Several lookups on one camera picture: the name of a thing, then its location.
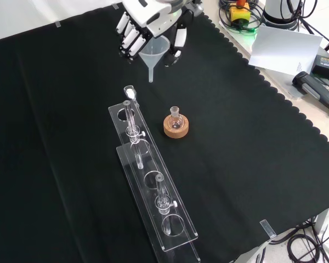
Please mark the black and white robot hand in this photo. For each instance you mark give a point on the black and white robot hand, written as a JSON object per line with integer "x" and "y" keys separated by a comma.
{"x": 153, "y": 16}

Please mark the clear plastic funnel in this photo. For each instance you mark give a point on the clear plastic funnel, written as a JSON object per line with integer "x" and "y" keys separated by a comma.
{"x": 153, "y": 54}

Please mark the glass weighing funnel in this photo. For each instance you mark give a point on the glass weighing funnel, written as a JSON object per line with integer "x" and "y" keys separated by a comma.
{"x": 130, "y": 93}

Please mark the glass round-bottom flask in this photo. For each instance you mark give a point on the glass round-bottom flask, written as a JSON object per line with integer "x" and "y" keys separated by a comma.
{"x": 176, "y": 120}

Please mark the clear acrylic funnel stand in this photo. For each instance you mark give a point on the clear acrylic funnel stand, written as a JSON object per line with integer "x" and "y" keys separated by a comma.
{"x": 146, "y": 164}

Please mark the clear tape piece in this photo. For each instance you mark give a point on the clear tape piece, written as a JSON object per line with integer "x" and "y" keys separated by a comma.
{"x": 58, "y": 24}
{"x": 115, "y": 6}

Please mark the yellow stop button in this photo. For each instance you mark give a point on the yellow stop button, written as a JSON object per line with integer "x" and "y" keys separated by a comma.
{"x": 240, "y": 13}

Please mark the pale board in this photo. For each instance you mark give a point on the pale board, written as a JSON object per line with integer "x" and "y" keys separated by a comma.
{"x": 285, "y": 49}

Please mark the black cloth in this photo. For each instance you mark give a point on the black cloth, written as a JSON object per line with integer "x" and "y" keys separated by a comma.
{"x": 235, "y": 137}

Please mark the black handheld scanner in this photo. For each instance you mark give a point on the black handheld scanner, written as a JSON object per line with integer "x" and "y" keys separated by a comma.
{"x": 312, "y": 87}

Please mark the black power adapter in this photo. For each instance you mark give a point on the black power adapter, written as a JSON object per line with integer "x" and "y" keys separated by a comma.
{"x": 326, "y": 65}

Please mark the long clear tape strip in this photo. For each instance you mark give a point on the long clear tape strip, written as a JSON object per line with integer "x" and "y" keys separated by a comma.
{"x": 267, "y": 228}

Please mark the grey table leg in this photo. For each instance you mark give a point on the grey table leg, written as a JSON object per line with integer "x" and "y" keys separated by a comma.
{"x": 324, "y": 219}

